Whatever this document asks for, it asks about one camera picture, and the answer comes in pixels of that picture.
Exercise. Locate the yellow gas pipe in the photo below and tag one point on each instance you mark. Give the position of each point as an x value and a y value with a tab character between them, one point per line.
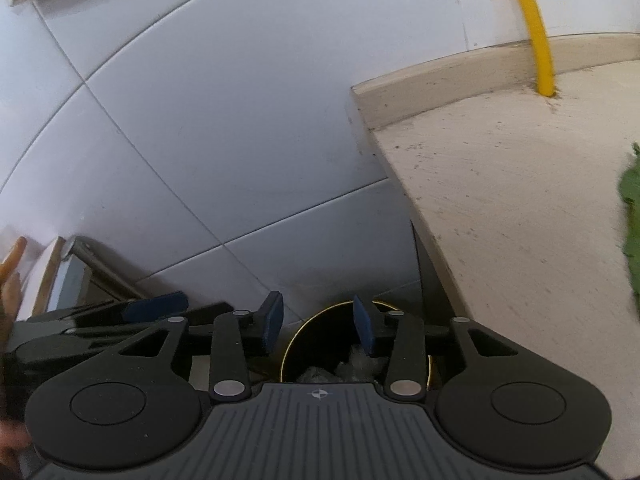
541	48

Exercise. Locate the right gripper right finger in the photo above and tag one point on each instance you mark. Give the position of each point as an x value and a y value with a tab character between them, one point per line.
398	338

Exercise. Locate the black trash bin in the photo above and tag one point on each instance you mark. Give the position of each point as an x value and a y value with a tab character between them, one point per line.
326	339

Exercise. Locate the large green lettuce leaf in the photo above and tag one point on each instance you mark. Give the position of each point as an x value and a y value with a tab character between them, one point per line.
629	189

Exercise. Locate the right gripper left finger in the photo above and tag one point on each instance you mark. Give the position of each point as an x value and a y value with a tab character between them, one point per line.
243	341

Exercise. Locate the clear plastic bag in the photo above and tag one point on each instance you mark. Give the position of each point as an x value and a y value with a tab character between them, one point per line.
358	368

